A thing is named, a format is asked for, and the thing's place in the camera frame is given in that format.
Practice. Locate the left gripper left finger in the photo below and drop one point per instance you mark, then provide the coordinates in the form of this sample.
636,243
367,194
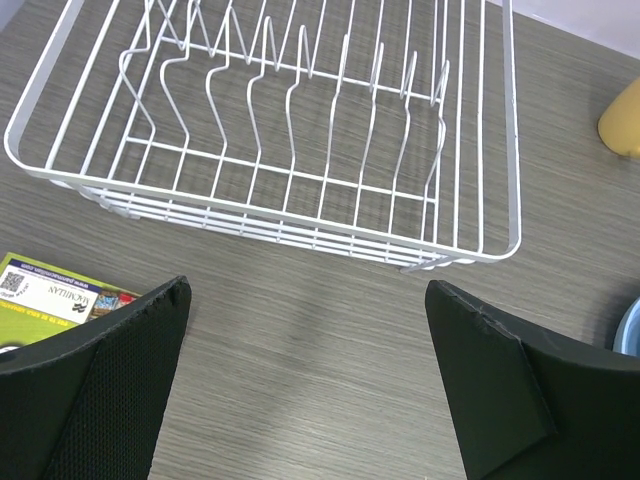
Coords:
88,403

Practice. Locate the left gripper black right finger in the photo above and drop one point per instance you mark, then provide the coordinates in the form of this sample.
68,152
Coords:
528,402

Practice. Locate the light blue plate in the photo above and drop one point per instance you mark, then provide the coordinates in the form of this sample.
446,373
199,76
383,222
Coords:
627,337

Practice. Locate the green illustrated book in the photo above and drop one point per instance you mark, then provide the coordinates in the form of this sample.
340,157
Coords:
40,300

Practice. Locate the yellow mug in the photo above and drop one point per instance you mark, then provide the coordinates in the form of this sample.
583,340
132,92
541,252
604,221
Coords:
618,126

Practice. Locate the white wire dish rack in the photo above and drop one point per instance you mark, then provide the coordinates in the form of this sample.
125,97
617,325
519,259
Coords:
379,130

